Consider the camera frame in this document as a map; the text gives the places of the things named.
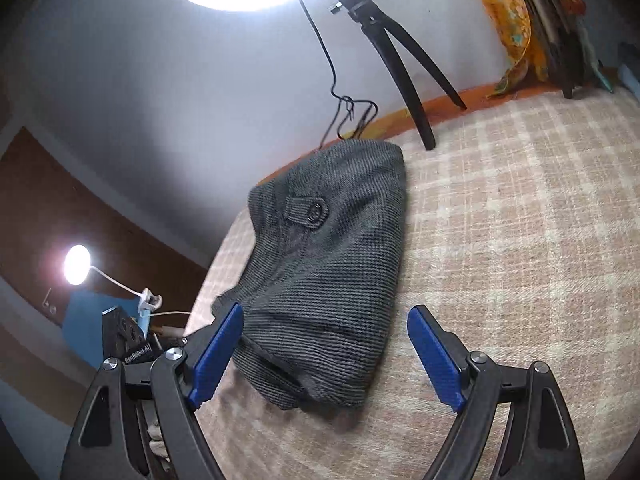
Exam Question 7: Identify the grey checked pants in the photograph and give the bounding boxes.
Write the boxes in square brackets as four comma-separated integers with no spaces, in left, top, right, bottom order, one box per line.
[212,140,407,410]

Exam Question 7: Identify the person's left hand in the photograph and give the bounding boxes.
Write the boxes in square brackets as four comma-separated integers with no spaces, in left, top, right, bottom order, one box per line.
[148,422,170,463]

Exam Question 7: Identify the blue chair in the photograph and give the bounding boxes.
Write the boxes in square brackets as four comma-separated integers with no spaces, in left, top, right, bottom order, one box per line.
[62,289,139,368]

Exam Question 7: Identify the small white clip lamp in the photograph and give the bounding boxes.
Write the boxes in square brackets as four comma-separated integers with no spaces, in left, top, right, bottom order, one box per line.
[63,244,189,336]

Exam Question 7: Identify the beige checked bed sheet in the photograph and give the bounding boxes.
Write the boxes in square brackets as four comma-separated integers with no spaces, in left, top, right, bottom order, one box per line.
[198,89,639,479]

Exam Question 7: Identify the black tripod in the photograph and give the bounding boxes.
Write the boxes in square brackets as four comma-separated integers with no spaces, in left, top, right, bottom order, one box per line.
[332,0,466,151]

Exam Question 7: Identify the orange patterned cloth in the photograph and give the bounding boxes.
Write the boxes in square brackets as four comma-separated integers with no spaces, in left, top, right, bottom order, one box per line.
[480,0,549,98]

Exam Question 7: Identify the black power cable with adapter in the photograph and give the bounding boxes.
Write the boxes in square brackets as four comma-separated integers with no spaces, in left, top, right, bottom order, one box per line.
[297,0,380,151]

